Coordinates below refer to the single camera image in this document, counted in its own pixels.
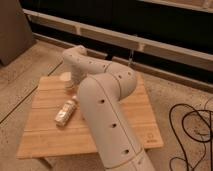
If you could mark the wooden table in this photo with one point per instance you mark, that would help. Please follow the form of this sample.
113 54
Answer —
42 138

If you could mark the grey cabinet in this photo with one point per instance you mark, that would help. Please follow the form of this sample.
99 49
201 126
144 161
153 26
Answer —
15 33

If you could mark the small plastic bottle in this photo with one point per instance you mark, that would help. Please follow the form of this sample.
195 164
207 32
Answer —
66 111

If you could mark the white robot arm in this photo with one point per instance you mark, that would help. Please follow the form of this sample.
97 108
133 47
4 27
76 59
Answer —
101 85

